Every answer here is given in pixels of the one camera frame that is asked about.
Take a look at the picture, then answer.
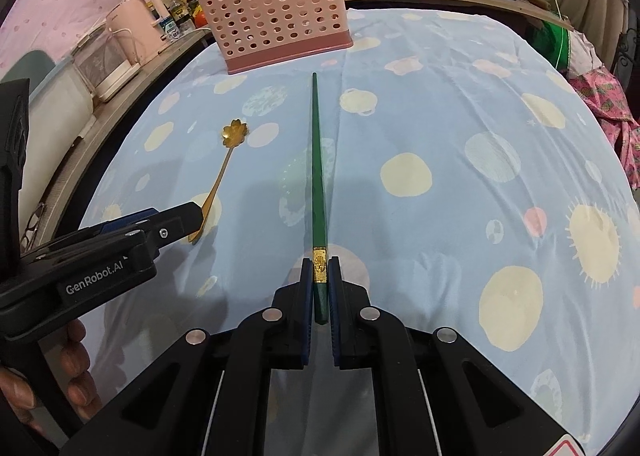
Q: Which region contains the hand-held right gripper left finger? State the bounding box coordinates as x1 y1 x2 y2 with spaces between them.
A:
60 259 314 456

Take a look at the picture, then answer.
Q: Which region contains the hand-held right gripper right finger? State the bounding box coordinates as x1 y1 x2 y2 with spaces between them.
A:
327 256 566 456

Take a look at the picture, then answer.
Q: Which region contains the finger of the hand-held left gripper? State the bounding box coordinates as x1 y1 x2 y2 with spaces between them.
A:
142 187 205 249
82 207 160 239

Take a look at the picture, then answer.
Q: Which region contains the gold flower-shaped spoon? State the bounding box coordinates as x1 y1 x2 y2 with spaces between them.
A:
187 119 251 245

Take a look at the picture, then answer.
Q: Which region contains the green chopstick gold band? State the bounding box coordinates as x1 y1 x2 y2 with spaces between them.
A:
310 72 332 326

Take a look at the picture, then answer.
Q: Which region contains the pink perforated utensil basket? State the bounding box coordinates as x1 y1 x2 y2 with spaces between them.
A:
193 0 353 76

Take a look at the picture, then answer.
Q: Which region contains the person's left hand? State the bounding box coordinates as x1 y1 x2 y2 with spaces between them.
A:
0 319 95 426

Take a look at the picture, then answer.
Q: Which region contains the white storage box teal lid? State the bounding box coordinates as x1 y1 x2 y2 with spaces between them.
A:
30 50 96 137

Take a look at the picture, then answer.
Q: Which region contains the white clear-lidded appliance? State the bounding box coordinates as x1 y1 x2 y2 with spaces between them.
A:
71 26 142 103

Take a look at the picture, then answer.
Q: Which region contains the white bottle blue label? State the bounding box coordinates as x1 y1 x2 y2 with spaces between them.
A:
161 11 182 43

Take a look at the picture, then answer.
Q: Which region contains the pink electric kettle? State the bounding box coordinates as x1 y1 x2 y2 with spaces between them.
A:
106 0 172 64

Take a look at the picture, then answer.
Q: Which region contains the glass condiment jar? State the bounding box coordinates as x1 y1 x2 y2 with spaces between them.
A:
176 0 197 34

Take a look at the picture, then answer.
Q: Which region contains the blue printed tablecloth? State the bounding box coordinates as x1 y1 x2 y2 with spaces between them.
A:
80 9 640 456

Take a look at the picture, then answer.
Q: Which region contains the green plastic object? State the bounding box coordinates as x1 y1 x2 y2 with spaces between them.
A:
531 16 572 72

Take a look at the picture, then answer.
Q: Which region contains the pink floral cloth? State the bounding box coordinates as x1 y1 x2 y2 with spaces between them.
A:
570 31 640 177

